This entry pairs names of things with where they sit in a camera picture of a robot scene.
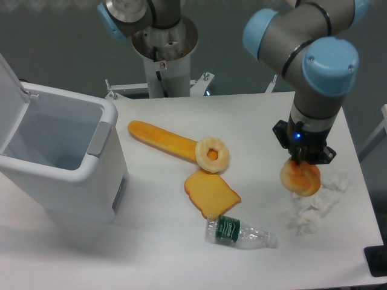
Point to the round knotted bread roll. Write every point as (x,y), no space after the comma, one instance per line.
(303,180)

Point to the orange toast slice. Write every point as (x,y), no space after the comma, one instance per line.
(210,194)

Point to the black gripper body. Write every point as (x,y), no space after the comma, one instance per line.
(315,149)

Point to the white metal base frame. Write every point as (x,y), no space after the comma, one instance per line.
(200,87)

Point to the crushed plastic water bottle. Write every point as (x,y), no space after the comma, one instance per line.
(232,232)

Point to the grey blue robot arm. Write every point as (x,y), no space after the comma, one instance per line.
(300,46)

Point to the white trash can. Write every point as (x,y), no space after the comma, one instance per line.
(62,148)

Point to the black device at table edge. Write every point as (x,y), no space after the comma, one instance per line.
(376,260)

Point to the long orange baguette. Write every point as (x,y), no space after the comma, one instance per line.
(164,140)

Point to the white frame at right edge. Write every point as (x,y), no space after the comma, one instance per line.
(375,137)

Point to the ring donut bread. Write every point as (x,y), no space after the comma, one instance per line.
(212,154)

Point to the crumpled white tissue paper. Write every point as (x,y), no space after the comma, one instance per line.
(309,212)

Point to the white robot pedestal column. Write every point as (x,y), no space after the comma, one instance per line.
(166,57)

